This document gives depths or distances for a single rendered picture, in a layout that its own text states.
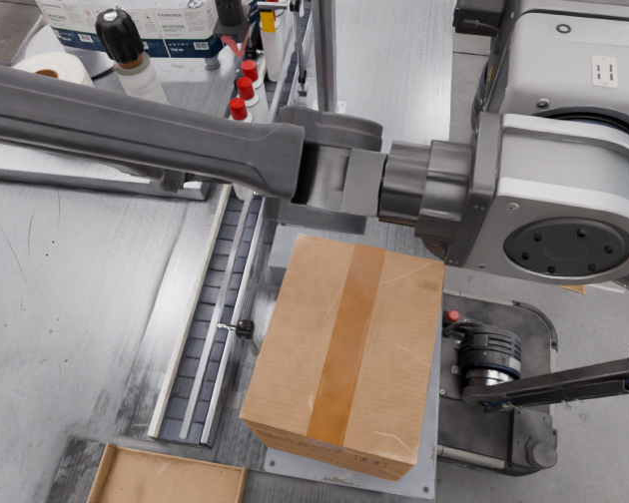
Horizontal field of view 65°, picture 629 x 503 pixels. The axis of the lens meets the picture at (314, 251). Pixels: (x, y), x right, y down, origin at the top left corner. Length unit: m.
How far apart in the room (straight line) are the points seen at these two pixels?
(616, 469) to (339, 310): 1.43
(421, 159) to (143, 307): 0.84
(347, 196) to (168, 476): 0.73
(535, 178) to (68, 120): 0.34
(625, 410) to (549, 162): 1.71
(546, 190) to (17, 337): 1.09
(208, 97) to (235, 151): 0.99
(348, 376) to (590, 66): 0.47
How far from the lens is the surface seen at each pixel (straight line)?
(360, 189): 0.42
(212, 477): 1.00
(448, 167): 0.41
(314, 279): 0.76
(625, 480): 2.02
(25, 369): 1.20
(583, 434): 1.99
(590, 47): 0.48
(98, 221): 1.30
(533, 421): 1.64
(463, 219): 0.40
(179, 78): 1.48
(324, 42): 1.21
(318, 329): 0.73
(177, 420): 0.99
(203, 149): 0.40
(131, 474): 1.05
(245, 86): 1.09
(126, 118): 0.39
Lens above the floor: 1.80
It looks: 61 degrees down
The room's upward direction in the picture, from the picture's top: 6 degrees counter-clockwise
